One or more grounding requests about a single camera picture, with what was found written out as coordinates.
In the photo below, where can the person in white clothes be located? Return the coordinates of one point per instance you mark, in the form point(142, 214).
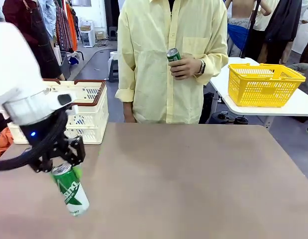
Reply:
point(301, 39)

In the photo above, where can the white floor appliance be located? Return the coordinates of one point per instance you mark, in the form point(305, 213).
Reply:
point(89, 38)

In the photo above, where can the cream folding basket brown rim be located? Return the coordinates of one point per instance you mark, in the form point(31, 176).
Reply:
point(94, 117)

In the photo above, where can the white toilet paper roll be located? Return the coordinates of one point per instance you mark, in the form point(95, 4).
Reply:
point(113, 56)

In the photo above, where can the striped patterned garment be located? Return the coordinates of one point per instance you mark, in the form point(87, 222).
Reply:
point(63, 30)

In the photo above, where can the person's left hand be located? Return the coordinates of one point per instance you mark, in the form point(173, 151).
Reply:
point(186, 67)

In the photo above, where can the bare mannequin torso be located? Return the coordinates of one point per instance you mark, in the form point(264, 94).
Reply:
point(240, 10)

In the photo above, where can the grey plastic stool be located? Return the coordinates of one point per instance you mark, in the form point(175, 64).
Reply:
point(112, 33)

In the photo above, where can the wristwatch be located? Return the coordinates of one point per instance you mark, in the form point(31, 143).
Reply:
point(202, 66)

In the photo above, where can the grey storage bin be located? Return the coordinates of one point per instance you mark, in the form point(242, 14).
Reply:
point(65, 68)

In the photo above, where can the mannequin with dark apron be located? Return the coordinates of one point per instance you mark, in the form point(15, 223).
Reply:
point(41, 37)

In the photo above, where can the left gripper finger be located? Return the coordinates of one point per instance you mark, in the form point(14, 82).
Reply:
point(43, 165)
point(75, 150)

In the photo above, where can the white side table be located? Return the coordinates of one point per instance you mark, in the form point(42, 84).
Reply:
point(268, 110)

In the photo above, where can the black hanging coat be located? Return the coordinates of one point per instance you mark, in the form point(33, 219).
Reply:
point(280, 25)

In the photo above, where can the small cardboard box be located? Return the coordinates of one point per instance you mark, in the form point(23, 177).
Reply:
point(85, 28)
point(100, 35)

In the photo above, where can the orange hanging garment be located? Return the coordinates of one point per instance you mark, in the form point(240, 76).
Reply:
point(72, 30)

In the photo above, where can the blue cloth in bin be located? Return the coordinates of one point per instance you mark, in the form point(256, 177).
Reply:
point(73, 60)

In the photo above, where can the dark plastic stool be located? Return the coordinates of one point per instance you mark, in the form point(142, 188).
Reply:
point(113, 72)

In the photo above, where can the green Chilsung soda can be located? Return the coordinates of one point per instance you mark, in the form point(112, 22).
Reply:
point(71, 191)
point(174, 56)

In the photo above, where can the black wheeled base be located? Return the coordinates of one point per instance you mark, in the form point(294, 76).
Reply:
point(237, 120)

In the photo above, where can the cream short sleeve shirt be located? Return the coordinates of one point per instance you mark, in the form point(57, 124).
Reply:
point(263, 17)

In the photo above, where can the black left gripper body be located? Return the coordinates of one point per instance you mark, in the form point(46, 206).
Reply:
point(31, 129)

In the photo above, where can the light blue denim shirt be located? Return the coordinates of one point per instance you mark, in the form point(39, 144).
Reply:
point(50, 17)

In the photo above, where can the person's right forearm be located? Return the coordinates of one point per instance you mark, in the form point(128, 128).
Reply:
point(129, 112)

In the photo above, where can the black stand pole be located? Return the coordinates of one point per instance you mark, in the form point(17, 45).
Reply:
point(250, 25)

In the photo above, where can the person in yellow shirt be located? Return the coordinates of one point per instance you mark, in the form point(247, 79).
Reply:
point(148, 62)

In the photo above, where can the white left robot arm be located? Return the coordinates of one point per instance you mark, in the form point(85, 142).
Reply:
point(17, 74)

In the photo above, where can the yellow plastic shopping basket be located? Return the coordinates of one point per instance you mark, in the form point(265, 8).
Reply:
point(268, 78)

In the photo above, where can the orange cloth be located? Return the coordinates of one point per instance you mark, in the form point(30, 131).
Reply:
point(2, 144)

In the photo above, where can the blue draped cloth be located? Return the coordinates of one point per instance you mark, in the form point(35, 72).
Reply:
point(239, 35)

